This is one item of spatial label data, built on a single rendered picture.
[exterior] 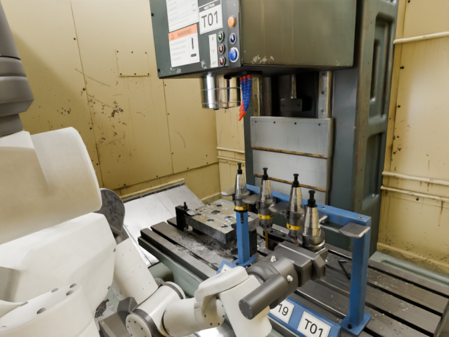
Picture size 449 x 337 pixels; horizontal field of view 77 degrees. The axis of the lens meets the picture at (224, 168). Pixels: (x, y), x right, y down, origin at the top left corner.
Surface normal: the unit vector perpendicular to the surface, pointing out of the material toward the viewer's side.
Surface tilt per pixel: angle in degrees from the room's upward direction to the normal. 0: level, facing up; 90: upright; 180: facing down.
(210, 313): 57
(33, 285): 86
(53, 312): 69
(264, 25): 90
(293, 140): 91
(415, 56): 90
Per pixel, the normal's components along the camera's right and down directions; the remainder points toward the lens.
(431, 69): -0.74, 0.22
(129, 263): 0.69, -0.44
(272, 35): 0.67, 0.15
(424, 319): -0.06, -0.96
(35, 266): 0.83, -0.32
